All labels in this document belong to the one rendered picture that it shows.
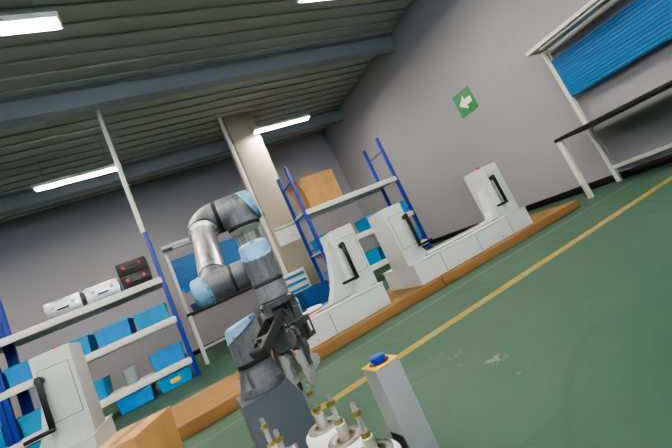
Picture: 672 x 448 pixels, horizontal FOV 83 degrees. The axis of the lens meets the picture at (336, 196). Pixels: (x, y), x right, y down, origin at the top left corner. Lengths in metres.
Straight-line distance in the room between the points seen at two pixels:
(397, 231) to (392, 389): 2.47
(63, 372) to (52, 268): 6.74
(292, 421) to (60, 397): 1.84
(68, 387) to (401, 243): 2.48
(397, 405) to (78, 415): 2.24
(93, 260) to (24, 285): 1.20
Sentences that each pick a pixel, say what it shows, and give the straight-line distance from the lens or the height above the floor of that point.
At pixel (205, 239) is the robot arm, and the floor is 0.80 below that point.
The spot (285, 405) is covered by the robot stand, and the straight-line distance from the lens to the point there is 1.35.
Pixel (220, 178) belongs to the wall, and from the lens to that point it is 9.77.
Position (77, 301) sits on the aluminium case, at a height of 1.41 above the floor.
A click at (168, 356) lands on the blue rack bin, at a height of 0.36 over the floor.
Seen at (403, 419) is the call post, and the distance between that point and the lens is 1.01.
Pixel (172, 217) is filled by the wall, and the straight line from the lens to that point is 9.46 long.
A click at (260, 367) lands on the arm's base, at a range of 1.35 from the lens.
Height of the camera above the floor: 0.58
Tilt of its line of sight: 9 degrees up
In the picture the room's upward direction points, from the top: 25 degrees counter-clockwise
